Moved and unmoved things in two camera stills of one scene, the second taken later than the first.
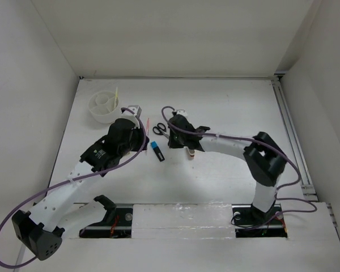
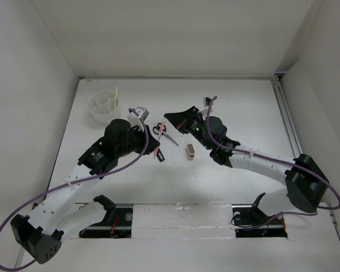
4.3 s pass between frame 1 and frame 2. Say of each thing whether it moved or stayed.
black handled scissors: stayed
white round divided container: stayed
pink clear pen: moved
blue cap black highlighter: stayed
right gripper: moved
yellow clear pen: stayed
